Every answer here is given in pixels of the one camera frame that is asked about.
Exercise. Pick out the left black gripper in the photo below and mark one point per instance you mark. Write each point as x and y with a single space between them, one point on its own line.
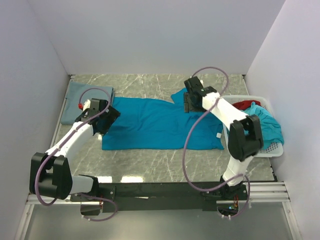
108 119

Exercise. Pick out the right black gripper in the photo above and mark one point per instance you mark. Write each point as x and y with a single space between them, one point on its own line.
189 104

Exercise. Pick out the bright blue t shirt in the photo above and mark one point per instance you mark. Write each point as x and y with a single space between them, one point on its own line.
147 123

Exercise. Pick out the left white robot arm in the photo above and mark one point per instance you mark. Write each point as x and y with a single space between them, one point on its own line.
50 173

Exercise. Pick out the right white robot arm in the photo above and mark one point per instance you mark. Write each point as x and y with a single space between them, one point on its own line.
245 134

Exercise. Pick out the folded grey-blue t shirt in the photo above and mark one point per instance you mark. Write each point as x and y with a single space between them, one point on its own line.
80 93

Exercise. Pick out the red t shirt in basket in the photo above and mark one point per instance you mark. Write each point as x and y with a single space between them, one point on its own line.
243 105

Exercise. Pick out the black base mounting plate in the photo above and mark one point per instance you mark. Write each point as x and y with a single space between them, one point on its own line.
143 196

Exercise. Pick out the teal t shirt in basket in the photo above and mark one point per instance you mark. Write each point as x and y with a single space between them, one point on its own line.
270 128

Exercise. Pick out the white plastic laundry basket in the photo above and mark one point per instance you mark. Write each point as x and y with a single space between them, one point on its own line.
275 149

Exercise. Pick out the aluminium rail frame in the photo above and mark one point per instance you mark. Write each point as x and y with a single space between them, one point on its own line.
267 192

